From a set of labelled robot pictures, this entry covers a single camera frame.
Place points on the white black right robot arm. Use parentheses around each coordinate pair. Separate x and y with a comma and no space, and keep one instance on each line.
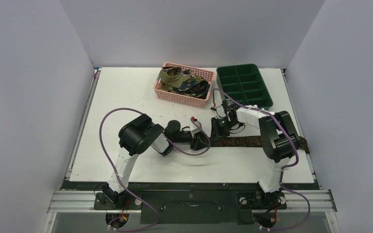
(278,138)

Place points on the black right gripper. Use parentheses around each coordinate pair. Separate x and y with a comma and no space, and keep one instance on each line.
(218,125)

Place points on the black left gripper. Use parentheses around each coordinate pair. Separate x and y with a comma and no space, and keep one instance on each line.
(198,142)

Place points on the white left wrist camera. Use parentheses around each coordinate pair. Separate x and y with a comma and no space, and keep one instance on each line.
(195,126)

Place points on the dark patterned necktie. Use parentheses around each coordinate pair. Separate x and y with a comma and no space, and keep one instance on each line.
(255,142)

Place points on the green divided plastic tray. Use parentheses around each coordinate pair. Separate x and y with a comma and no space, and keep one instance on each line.
(245,84)

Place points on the pink plastic basket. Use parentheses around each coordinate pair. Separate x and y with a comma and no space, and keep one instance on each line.
(196,102)

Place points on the pile of patterned ties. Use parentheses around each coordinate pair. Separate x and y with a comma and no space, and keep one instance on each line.
(183,82)

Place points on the black metal base rail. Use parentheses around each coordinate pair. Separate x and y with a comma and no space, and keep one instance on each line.
(192,204)

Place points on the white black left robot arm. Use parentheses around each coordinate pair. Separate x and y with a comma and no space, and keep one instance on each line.
(135,138)

